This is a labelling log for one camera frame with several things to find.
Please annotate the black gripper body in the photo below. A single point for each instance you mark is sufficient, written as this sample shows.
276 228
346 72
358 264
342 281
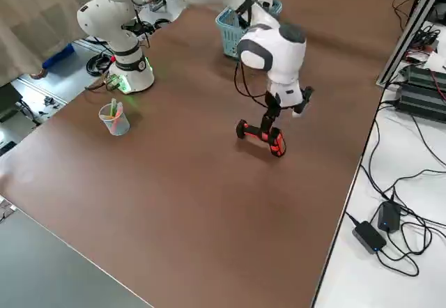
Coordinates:
272 102

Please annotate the orange black barcode scanner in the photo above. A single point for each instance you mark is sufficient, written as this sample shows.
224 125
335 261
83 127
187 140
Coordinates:
277 146

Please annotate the light blue plastic basket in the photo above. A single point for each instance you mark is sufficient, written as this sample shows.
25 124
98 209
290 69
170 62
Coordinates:
230 39

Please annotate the black power supply brick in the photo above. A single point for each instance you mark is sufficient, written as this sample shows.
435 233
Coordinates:
418 104
425 76

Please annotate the grey adapter with blue light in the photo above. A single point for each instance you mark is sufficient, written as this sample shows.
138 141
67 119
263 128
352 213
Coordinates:
369 236

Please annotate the clear pen cup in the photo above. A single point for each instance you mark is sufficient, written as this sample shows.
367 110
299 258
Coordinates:
120 127

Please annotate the black adapter with blue light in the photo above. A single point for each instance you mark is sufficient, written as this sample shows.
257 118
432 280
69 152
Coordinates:
388 217

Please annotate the pink marker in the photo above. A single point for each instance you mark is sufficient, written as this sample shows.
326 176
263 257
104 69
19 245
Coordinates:
119 111

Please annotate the green marker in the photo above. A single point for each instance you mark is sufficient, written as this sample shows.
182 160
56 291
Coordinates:
113 107

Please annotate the white paper sheet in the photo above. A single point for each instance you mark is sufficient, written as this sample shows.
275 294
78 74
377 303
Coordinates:
437 62

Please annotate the beige curtain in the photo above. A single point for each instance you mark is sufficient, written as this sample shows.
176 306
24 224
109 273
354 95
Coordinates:
35 15

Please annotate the dark grey desk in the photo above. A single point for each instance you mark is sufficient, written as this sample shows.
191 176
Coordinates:
42 269

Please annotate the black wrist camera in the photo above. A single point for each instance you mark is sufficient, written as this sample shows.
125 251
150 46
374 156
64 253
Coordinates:
306 97

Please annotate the aluminium frame post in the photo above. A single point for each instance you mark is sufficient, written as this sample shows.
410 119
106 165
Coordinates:
407 29

